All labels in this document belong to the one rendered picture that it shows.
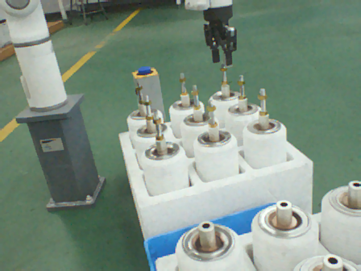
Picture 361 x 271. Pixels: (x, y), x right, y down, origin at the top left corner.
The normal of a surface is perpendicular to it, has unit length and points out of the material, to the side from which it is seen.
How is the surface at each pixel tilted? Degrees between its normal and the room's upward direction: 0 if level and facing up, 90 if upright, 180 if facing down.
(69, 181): 90
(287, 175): 90
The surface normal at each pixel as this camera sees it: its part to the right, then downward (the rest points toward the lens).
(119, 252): -0.14, -0.89
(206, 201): 0.25, 0.39
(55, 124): 0.00, 0.50
